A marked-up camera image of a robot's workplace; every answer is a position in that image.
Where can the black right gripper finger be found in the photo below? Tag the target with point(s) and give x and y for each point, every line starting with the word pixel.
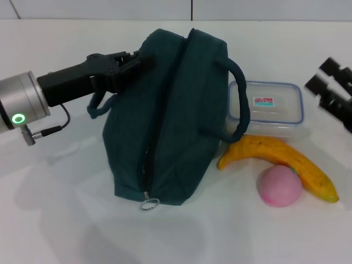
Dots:
pixel 334 67
pixel 319 85

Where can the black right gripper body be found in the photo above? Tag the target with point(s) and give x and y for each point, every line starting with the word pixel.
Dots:
pixel 342 107

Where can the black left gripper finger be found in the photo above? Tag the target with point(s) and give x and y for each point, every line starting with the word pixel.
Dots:
pixel 132 71
pixel 127 56

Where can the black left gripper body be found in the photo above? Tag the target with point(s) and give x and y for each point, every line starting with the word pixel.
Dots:
pixel 77 79

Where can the clear plastic food container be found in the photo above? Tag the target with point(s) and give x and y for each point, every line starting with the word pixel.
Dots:
pixel 269 118

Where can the dark teal insulated lunch bag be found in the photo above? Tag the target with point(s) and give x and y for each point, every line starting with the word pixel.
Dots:
pixel 187 115

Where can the yellow banana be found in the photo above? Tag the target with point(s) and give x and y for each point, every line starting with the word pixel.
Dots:
pixel 264 149

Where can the pink peach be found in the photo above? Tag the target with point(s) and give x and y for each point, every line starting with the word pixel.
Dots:
pixel 279 187

